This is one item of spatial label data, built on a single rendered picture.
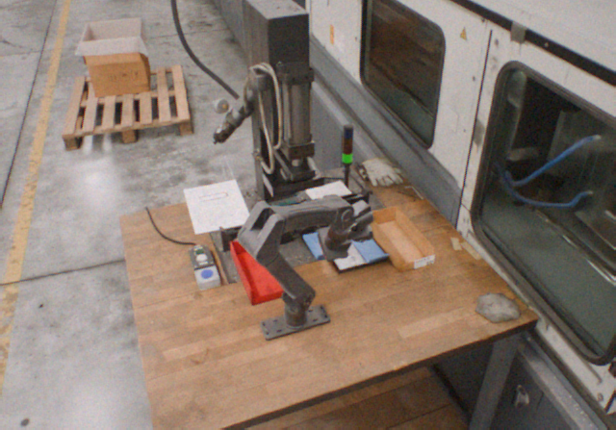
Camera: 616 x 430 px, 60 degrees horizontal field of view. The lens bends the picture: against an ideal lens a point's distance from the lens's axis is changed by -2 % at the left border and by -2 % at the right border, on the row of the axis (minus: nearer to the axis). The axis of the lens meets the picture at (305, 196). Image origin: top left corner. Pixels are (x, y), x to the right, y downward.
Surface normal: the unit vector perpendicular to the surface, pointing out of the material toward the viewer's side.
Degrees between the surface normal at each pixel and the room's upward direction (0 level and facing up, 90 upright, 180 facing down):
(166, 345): 0
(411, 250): 0
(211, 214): 1
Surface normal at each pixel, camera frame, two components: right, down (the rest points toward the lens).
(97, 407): -0.01, -0.82
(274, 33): 0.36, 0.54
